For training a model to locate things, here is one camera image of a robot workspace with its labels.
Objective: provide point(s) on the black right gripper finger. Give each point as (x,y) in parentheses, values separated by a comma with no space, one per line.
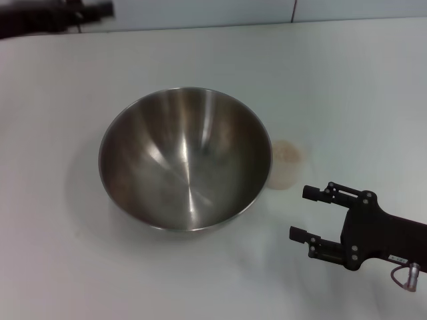
(298,233)
(311,192)

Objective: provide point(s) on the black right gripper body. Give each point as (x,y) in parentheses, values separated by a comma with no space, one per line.
(377,236)

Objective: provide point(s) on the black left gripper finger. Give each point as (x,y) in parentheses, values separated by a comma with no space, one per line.
(100,10)

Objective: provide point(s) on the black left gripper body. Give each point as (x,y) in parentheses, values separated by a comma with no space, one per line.
(30,18)

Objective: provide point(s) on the translucent plastic cup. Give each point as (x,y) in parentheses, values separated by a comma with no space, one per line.
(285,175)

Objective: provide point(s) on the white rice grains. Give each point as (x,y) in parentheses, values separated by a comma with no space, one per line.
(287,152)

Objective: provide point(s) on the stainless steel mixing bowl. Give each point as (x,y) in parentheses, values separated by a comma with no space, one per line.
(187,160)

